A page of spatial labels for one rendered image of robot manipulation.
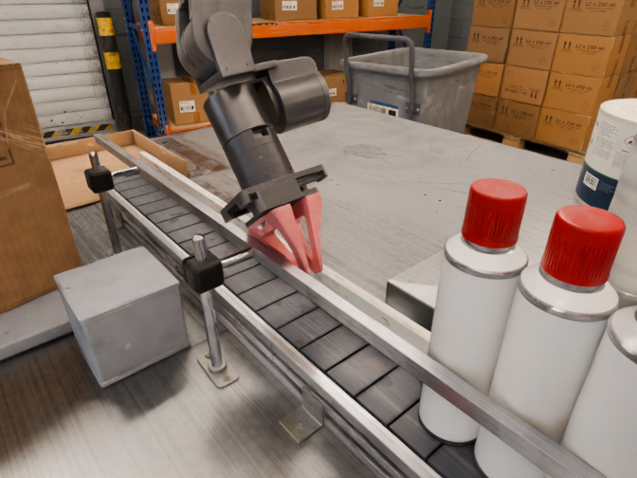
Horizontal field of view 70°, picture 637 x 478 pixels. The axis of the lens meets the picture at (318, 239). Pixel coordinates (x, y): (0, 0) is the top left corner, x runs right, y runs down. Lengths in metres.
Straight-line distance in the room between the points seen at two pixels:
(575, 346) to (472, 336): 0.06
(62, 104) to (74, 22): 0.65
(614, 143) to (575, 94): 2.94
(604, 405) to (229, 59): 0.39
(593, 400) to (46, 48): 4.26
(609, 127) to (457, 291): 0.54
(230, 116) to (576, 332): 0.34
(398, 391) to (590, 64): 3.38
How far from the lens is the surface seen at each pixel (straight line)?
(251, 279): 0.55
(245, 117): 0.46
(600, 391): 0.29
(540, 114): 3.85
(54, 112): 4.42
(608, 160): 0.80
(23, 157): 0.60
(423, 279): 0.56
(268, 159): 0.45
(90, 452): 0.49
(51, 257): 0.65
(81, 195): 0.99
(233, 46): 0.46
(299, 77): 0.51
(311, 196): 0.45
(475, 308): 0.30
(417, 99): 2.61
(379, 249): 0.71
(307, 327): 0.48
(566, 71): 3.75
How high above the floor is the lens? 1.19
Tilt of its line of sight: 30 degrees down
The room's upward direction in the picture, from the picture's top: straight up
